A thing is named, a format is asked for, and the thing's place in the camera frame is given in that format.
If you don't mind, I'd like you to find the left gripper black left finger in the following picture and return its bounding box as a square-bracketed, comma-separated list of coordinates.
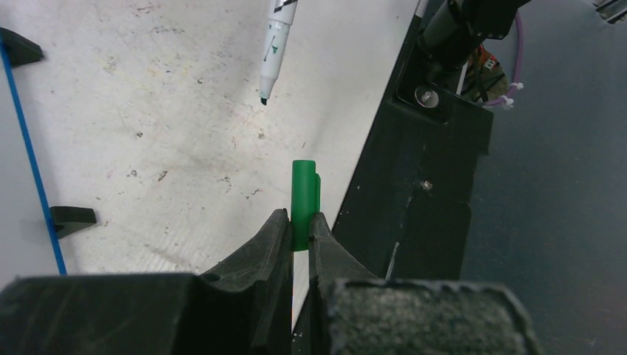
[1, 209, 294, 354]

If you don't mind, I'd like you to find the blue framed whiteboard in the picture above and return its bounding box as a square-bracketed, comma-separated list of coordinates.
[1, 28, 97, 287]

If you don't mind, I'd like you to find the green capped marker pen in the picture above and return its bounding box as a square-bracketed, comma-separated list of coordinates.
[259, 0, 297, 106]

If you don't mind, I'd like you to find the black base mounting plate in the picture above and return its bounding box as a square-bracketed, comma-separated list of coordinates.
[333, 16, 493, 280]

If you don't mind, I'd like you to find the aluminium frame rail right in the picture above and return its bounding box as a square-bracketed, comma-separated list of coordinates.
[593, 0, 626, 24]

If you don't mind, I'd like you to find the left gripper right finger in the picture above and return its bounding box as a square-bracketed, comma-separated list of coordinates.
[294, 213, 543, 354]

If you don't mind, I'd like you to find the green marker cap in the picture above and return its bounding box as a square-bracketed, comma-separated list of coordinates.
[291, 160, 321, 251]

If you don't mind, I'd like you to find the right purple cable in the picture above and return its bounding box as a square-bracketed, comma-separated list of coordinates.
[482, 10, 525, 109]

